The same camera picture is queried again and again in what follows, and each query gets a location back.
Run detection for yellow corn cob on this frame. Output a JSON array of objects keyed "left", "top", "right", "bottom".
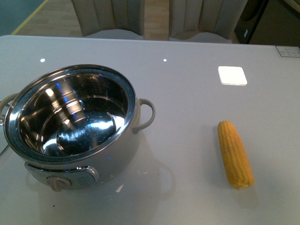
[{"left": 217, "top": 120, "right": 255, "bottom": 190}]

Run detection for beige electric cooking pot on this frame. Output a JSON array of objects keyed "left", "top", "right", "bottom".
[{"left": 0, "top": 64, "right": 155, "bottom": 191}]

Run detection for left beige upholstered chair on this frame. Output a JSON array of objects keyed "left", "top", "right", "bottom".
[{"left": 72, "top": 0, "right": 145, "bottom": 40}]

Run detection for beige upholstered chair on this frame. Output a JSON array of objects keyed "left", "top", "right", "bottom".
[
  {"left": 168, "top": 0, "right": 247, "bottom": 44},
  {"left": 72, "top": 0, "right": 145, "bottom": 40}
]

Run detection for right beige upholstered chair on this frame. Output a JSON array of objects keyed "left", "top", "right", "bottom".
[{"left": 168, "top": 0, "right": 247, "bottom": 44}]

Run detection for dark washing machine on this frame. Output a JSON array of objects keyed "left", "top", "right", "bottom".
[{"left": 235, "top": 0, "right": 269, "bottom": 44}]

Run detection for table label sticker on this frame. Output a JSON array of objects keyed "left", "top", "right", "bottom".
[{"left": 276, "top": 46, "right": 300, "bottom": 58}]

